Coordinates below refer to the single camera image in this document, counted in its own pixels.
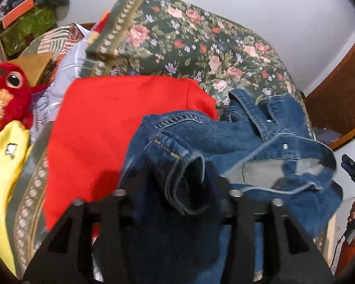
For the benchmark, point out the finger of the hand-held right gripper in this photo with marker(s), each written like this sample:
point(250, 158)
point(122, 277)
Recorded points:
point(351, 165)

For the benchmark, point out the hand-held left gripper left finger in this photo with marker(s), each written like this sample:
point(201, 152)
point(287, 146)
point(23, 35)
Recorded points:
point(77, 242)

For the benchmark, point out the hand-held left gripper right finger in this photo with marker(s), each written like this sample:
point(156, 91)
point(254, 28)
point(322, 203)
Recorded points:
point(269, 242)

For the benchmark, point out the blue denim jacket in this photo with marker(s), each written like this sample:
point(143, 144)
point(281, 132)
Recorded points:
point(224, 142)

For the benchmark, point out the person's orange sleeved forearm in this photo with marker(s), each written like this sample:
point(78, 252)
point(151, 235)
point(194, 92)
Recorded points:
point(353, 254)

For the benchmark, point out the person's right hand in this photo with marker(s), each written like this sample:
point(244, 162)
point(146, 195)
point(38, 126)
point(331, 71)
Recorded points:
point(353, 208)

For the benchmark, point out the wooden wardrobe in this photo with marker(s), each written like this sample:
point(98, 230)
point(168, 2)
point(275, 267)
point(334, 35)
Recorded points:
point(340, 100)

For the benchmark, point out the yellow cloth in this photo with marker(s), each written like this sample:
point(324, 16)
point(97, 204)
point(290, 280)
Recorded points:
point(6, 168)

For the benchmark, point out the folded red garment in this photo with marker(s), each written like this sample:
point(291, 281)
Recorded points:
point(112, 130)

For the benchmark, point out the red plush toy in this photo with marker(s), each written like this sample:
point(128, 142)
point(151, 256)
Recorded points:
point(9, 94)

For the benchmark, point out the pale lilac cloth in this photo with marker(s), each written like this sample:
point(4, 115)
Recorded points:
point(65, 74)

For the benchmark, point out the tan wooden board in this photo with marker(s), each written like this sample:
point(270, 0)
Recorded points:
point(35, 65)

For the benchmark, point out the leaf print bedding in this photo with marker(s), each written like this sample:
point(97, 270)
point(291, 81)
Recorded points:
point(56, 40)

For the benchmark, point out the dark floral bed blanket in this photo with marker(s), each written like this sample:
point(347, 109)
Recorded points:
point(189, 41)

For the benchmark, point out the green patterned cabinet cover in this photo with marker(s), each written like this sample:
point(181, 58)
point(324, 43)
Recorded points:
point(26, 29)

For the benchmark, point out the orange box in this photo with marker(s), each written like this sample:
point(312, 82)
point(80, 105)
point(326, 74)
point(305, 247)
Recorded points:
point(17, 11)

